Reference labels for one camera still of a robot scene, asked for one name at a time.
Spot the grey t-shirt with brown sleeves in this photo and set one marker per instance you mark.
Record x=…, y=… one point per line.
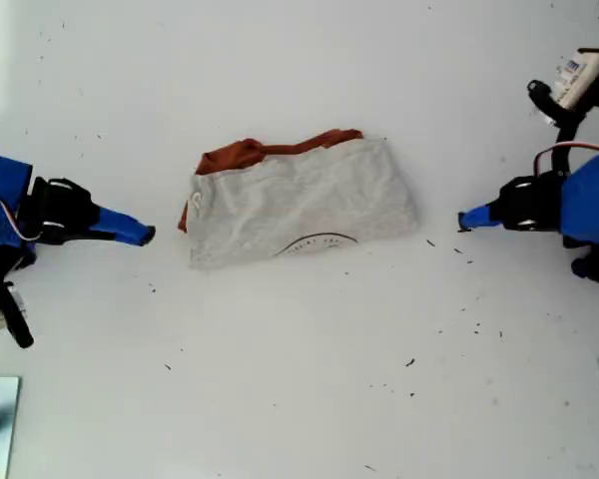
x=304, y=204

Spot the shiny steel plate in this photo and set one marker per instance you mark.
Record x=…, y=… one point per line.
x=2, y=429

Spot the black camera stalk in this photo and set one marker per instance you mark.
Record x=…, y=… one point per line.
x=19, y=319
x=564, y=125

